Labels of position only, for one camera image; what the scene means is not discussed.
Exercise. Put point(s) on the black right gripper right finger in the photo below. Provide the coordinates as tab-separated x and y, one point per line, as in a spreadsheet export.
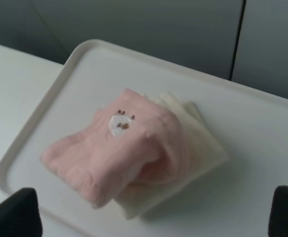
278	220

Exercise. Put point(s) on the white plastic tray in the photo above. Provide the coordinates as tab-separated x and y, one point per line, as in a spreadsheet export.
234	200

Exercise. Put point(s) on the pink towel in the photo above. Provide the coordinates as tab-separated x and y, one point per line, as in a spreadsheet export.
131	141

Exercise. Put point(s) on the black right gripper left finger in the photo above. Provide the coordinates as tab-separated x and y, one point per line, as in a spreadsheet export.
19	215

